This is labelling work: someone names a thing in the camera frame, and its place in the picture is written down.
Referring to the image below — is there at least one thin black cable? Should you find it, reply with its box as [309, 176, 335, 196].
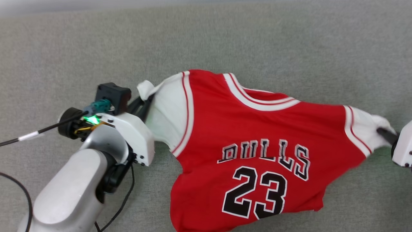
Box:
[95, 163, 135, 232]
[0, 172, 33, 232]

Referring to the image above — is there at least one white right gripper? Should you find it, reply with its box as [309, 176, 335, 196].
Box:
[377, 121, 412, 168]

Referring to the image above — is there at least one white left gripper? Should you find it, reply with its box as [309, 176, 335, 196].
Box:
[58, 94, 155, 167]

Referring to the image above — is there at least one teal cable connector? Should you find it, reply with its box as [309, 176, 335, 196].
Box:
[84, 99, 112, 114]

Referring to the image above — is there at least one red Bulls basketball jersey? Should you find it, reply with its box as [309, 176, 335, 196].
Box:
[137, 69, 398, 232]

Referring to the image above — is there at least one black cable with white band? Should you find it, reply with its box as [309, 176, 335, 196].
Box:
[0, 111, 90, 147]

